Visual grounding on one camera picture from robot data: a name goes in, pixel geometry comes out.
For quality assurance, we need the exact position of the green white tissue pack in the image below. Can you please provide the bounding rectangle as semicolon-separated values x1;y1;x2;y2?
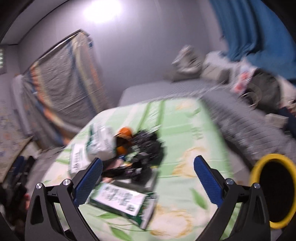
89;183;158;230

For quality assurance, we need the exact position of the torn white tissue wrapper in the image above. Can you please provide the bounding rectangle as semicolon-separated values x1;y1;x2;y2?
68;124;116;176

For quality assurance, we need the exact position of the orange peel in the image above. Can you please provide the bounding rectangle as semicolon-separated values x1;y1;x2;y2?
115;126;133;156

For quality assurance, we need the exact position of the yellow rimmed trash bin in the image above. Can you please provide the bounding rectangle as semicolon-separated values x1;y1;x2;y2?
249;154;295;230

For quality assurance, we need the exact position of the cartoon print cloth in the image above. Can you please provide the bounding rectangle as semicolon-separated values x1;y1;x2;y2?
1;100;33;183

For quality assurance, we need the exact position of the green floral table cloth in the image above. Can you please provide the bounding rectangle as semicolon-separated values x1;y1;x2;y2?
43;98;234;240

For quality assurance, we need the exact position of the black backpack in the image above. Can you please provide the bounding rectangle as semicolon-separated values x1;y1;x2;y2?
245;68;281;113

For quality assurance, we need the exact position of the striped grey hanging sheet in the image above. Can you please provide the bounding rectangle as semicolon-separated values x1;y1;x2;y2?
22;31;110;149

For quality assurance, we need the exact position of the baby picture pack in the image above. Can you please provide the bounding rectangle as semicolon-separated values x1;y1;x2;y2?
232;66;252;95

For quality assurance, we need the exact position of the grey brown cushion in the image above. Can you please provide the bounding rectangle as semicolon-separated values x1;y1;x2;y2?
201;64;230;84

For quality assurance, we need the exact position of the plush tiger in plastic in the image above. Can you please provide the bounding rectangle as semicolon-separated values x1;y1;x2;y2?
171;45;204;75

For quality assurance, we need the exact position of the blue curtain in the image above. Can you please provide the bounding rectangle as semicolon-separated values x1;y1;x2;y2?
210;1;295;83

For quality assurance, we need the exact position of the wall window vent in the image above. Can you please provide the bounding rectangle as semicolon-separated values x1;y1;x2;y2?
0;45;6;75

